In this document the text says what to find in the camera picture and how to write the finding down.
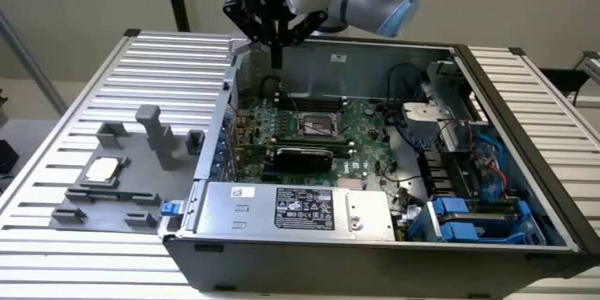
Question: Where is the grey metal drive cage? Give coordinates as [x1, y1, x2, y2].
[402, 60, 491, 152]

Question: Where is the green motherboard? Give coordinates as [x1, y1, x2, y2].
[211, 98, 400, 188]

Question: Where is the grey parts rack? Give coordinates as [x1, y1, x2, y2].
[50, 105, 207, 235]

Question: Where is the blue disk bay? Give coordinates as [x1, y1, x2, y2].
[406, 195, 548, 244]

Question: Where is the black cable loop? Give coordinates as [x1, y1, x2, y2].
[387, 63, 431, 129]

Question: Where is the open black PC case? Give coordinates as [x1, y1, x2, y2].
[162, 31, 600, 293]

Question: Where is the black box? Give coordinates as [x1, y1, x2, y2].
[0, 140, 20, 175]

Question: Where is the black graphics card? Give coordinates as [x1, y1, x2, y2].
[271, 145, 335, 174]

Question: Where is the red wire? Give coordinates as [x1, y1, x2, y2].
[482, 157, 511, 198]

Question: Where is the silver power supply unit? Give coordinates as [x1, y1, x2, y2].
[195, 182, 394, 242]

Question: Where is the CPU socket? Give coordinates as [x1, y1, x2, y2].
[290, 112, 343, 138]

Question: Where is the silver CPU chip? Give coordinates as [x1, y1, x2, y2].
[86, 157, 124, 181]

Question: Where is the black RAM stick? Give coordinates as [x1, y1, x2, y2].
[280, 94, 346, 111]

